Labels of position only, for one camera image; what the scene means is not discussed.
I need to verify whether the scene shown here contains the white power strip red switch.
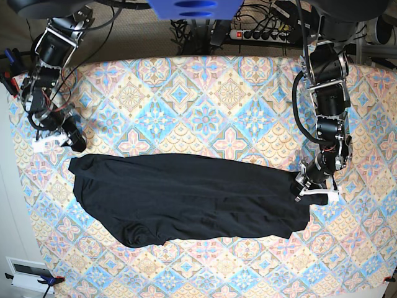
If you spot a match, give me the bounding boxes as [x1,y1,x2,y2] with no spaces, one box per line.
[229,29,290,43]

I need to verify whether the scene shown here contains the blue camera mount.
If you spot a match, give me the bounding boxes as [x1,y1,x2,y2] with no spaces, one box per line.
[148,0,244,20]

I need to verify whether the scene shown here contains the white wall outlet box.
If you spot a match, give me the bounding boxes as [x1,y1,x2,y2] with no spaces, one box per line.
[6,256,51,294]

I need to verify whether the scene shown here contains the tangled black cables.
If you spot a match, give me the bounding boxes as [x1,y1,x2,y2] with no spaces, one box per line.
[169,17,232,56]

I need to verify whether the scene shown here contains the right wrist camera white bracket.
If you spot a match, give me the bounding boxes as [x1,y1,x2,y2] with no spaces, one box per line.
[32,130,72,153]

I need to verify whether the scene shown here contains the patterned tablecloth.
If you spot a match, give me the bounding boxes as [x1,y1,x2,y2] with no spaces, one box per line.
[7,57,396,297]

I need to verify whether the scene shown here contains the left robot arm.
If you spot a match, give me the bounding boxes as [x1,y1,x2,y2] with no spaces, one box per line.
[292,1,390,196]

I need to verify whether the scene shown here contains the blue table clamp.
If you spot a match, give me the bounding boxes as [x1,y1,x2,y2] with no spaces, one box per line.
[1,48,22,97]

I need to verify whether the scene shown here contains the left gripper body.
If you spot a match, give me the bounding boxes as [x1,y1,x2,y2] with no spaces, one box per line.
[296,155,332,189]

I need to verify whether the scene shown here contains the black orange bottom clamp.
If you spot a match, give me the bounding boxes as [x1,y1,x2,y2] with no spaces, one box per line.
[4,273,65,297]

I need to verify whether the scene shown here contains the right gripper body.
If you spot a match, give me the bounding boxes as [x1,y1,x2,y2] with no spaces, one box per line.
[29,109,76,137]

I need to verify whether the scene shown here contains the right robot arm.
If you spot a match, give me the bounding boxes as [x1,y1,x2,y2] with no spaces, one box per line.
[7,1,96,153]

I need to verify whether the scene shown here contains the black t-shirt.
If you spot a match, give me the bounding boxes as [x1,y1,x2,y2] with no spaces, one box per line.
[69,153,328,248]

